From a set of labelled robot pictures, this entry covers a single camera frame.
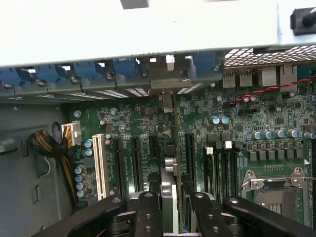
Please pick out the silver USB port block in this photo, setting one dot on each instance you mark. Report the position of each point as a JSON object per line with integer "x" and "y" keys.
{"x": 266, "y": 77}

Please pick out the blue card retention latch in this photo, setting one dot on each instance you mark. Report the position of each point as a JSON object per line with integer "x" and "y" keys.
{"x": 86, "y": 71}
{"x": 126, "y": 69}
{"x": 47, "y": 75}
{"x": 12, "y": 76}
{"x": 205, "y": 64}

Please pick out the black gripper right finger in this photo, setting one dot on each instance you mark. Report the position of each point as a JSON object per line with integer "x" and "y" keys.
{"x": 209, "y": 217}

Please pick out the open black PC case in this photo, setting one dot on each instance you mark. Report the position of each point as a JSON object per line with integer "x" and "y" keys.
{"x": 123, "y": 29}

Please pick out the silver ethernet port block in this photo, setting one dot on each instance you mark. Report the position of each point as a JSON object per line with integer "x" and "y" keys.
{"x": 288, "y": 79}

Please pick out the short black expansion slot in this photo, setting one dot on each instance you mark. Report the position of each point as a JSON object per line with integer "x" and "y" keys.
{"x": 154, "y": 146}

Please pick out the silver display port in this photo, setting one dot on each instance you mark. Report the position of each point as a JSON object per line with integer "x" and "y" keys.
{"x": 246, "y": 79}
{"x": 229, "y": 80}

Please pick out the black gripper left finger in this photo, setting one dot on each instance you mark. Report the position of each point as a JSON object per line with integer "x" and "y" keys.
{"x": 148, "y": 217}

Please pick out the white PCI expansion slot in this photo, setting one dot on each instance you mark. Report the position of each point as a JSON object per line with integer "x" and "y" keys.
{"x": 101, "y": 168}

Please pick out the CPU socket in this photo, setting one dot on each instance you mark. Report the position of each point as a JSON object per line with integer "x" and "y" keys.
{"x": 274, "y": 205}

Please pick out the white power connector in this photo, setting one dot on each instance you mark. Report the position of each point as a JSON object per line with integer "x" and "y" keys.
{"x": 74, "y": 130}

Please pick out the green motherboard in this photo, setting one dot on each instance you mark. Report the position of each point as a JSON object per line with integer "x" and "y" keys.
{"x": 247, "y": 116}

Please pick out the long black expansion slot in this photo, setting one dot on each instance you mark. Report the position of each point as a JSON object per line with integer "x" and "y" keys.
{"x": 136, "y": 163}
{"x": 119, "y": 165}
{"x": 190, "y": 158}

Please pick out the black RAM slot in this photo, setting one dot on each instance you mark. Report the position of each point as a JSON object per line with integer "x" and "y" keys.
{"x": 219, "y": 170}
{"x": 235, "y": 170}
{"x": 227, "y": 172}

